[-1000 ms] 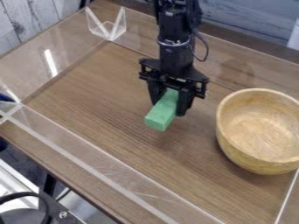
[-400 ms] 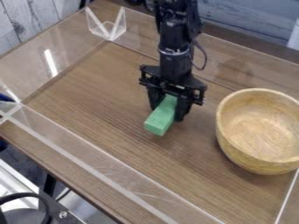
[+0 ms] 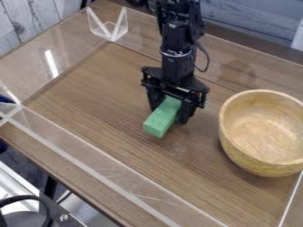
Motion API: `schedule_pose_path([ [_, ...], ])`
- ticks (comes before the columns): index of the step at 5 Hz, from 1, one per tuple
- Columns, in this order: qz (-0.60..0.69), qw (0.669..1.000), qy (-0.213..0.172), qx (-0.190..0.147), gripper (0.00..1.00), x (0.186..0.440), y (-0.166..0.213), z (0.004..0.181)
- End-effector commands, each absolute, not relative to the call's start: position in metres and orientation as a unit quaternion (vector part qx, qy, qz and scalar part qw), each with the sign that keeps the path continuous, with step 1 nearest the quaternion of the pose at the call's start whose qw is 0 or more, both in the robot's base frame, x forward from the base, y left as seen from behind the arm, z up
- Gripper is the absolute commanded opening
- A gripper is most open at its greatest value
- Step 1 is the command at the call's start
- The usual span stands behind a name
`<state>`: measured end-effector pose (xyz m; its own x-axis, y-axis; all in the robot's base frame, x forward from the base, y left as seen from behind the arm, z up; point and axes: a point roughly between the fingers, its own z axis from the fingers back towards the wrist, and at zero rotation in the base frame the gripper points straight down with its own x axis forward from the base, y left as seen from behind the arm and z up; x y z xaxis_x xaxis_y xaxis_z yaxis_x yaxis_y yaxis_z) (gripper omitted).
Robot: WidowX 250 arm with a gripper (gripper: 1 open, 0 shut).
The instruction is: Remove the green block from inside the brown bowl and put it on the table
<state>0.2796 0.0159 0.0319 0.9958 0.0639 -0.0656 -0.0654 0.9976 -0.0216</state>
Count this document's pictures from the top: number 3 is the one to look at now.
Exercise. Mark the clear acrylic corner bracket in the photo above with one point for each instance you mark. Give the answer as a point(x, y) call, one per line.
point(109, 30)

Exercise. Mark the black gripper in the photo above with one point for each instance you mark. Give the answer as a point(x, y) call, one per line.
point(174, 80)

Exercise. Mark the clear acrylic tray wall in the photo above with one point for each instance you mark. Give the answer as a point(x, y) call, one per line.
point(77, 116)

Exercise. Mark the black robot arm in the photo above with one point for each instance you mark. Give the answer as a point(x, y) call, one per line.
point(182, 28)

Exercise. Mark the brown wooden bowl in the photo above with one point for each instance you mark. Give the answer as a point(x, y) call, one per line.
point(261, 132)

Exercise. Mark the black table leg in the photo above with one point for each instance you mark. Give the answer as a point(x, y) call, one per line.
point(51, 187)

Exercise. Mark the green rectangular block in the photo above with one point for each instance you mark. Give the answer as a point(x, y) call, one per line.
point(162, 117)

